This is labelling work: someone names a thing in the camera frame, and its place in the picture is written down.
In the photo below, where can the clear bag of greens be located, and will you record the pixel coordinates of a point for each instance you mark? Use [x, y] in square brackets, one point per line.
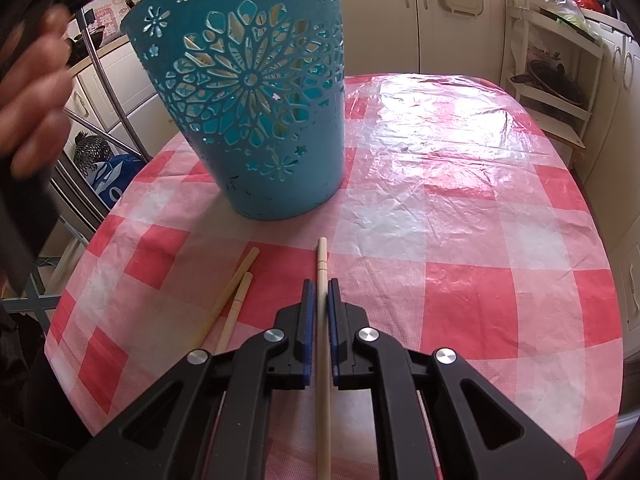
[570, 17]

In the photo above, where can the blue printed bag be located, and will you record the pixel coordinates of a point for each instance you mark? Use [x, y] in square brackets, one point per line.
[117, 180]

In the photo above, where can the black pan with lid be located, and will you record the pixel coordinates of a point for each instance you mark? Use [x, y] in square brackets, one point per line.
[550, 85]

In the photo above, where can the white shelf unit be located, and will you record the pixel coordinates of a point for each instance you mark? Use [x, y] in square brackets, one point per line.
[590, 60]

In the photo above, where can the cream kitchen cabinet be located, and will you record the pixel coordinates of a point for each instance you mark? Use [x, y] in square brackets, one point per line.
[125, 90]
[390, 25]
[620, 125]

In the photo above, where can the pile of wooden chopsticks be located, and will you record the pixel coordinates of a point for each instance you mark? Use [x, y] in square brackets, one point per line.
[235, 280]

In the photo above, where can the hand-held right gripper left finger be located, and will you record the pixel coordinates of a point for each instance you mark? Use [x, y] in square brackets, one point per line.
[309, 340]

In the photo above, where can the chrome tube rack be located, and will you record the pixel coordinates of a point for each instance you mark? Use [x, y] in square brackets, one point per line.
[100, 67]

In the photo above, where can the red plastic bag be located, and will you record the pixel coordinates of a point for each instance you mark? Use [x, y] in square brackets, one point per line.
[589, 2]

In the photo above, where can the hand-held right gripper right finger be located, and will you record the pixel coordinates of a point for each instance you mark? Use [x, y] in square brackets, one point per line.
[334, 345]

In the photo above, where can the pale bamboo chopstick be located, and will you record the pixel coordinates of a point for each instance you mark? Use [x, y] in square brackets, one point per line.
[322, 270]
[240, 295]

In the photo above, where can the black wok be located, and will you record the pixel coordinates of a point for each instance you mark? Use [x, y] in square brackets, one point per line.
[92, 37]

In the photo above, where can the person's left hand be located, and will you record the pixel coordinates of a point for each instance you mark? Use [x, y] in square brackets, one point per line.
[35, 105]

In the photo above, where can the red checkered plastic tablecloth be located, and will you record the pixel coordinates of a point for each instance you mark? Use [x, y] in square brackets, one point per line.
[450, 210]

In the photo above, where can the dark spiky object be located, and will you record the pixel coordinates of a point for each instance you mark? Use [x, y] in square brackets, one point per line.
[92, 149]

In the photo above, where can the teal cutout plastic basket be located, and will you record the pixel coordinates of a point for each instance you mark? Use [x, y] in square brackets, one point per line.
[280, 180]

